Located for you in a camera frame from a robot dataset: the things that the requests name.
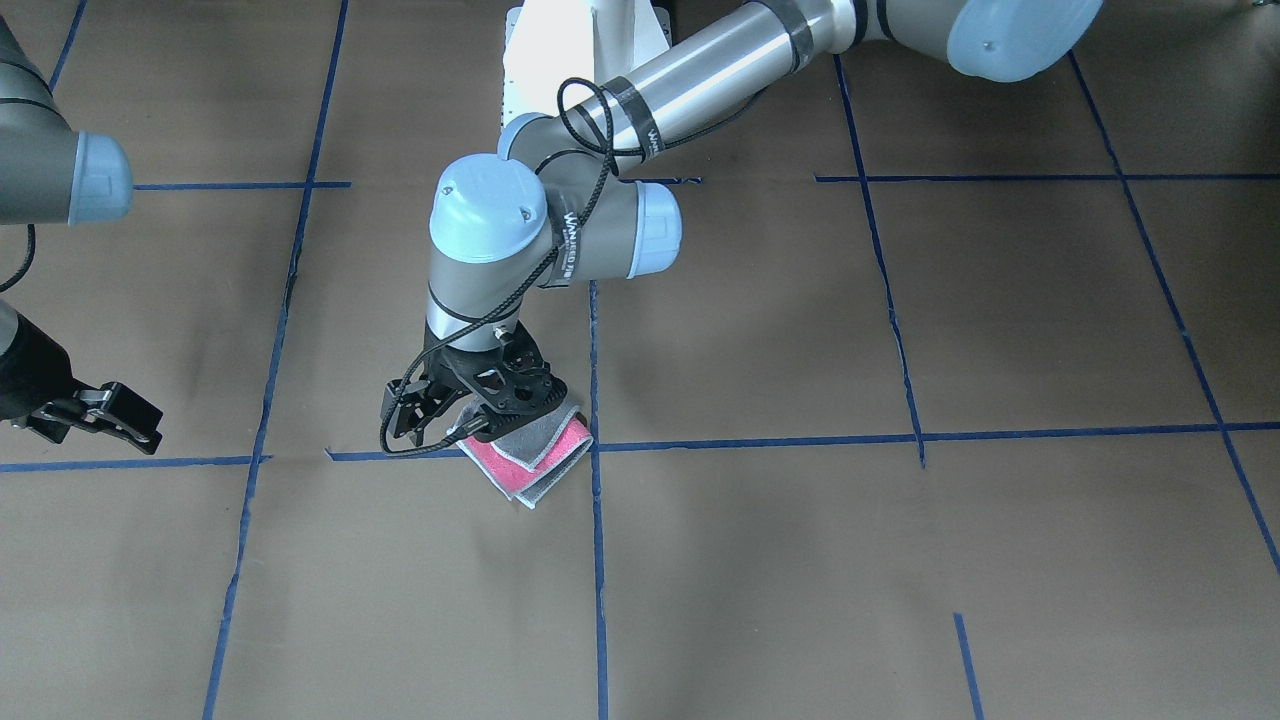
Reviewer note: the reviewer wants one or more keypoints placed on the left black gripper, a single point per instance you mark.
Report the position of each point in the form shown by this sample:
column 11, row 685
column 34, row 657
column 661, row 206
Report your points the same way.
column 441, row 368

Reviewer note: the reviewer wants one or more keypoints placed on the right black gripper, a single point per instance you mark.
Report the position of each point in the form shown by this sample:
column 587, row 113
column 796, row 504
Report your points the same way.
column 28, row 372

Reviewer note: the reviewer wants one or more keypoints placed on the pink and grey towel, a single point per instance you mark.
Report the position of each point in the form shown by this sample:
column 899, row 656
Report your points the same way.
column 528, row 462

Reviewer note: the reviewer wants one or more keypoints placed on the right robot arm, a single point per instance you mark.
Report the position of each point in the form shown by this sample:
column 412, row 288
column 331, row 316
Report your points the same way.
column 52, row 173

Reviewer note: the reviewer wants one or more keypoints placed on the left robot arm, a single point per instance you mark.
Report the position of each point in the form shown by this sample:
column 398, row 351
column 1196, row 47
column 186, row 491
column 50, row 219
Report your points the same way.
column 549, row 208

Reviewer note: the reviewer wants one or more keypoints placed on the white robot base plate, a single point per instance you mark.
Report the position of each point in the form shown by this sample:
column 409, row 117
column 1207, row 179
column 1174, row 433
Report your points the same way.
column 548, row 42

